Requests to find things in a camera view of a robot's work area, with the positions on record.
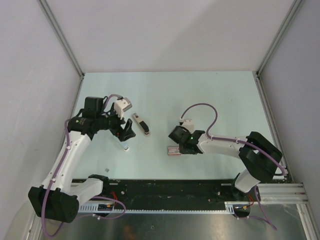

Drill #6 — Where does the beige black stapler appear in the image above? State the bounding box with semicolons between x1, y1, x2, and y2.
132;113;151;136

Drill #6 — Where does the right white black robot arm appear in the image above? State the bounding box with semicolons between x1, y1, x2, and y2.
168;125;286;201

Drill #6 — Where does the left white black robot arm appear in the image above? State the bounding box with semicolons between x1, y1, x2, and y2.
28;95;136;223

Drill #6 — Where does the light blue stapler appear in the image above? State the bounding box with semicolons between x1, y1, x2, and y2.
114;137;130;152

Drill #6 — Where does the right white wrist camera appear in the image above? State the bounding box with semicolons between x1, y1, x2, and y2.
179;118;195;134

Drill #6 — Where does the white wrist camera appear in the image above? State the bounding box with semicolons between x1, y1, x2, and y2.
179;118;195;134
114;97;132;119

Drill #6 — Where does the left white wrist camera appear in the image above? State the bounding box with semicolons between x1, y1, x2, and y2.
114;97;132;119

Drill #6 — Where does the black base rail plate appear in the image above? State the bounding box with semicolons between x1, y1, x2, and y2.
82;178;261;211

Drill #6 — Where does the white slotted cable duct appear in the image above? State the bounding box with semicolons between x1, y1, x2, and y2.
78;201;237;216

